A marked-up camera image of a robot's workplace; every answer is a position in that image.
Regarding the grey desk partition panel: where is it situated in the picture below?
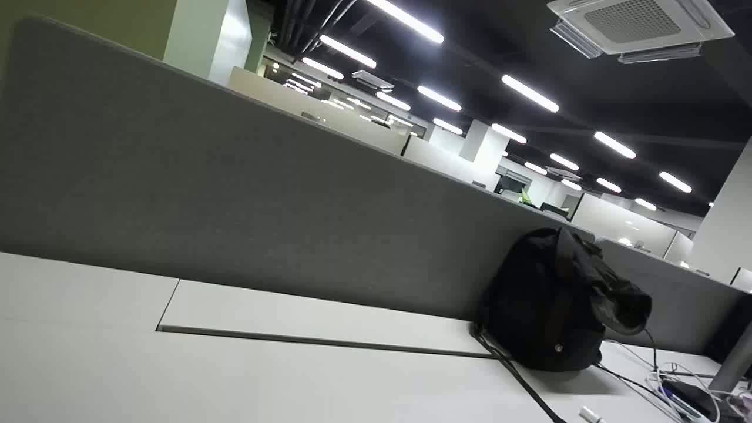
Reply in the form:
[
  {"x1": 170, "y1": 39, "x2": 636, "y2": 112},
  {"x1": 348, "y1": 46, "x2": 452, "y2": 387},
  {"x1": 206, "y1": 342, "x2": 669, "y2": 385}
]
[{"x1": 0, "y1": 17, "x2": 752, "y2": 358}]

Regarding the grey monitor stand pole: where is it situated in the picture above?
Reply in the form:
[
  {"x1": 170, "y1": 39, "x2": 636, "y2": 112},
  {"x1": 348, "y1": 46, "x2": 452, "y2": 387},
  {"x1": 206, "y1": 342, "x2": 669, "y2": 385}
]
[{"x1": 710, "y1": 321, "x2": 752, "y2": 392}]

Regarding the black backpack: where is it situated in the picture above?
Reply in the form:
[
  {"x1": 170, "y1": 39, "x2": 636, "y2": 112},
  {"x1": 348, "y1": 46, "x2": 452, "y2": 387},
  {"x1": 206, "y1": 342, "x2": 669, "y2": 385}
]
[{"x1": 469, "y1": 227, "x2": 654, "y2": 372}]

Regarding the black cable on desk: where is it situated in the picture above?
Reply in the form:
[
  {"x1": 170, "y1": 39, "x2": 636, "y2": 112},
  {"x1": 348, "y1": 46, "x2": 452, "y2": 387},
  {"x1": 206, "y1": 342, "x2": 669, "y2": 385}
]
[{"x1": 595, "y1": 326, "x2": 725, "y2": 423}]

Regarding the black backpack strap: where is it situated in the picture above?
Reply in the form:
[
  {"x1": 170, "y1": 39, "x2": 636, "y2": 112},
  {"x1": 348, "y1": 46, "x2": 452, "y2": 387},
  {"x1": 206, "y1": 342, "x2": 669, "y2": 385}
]
[{"x1": 469, "y1": 326, "x2": 568, "y2": 423}]

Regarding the ceiling air conditioner unit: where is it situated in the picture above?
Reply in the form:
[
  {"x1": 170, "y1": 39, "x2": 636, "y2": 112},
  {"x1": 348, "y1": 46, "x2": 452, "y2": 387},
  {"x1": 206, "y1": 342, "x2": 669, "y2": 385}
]
[{"x1": 547, "y1": 0, "x2": 734, "y2": 64}]

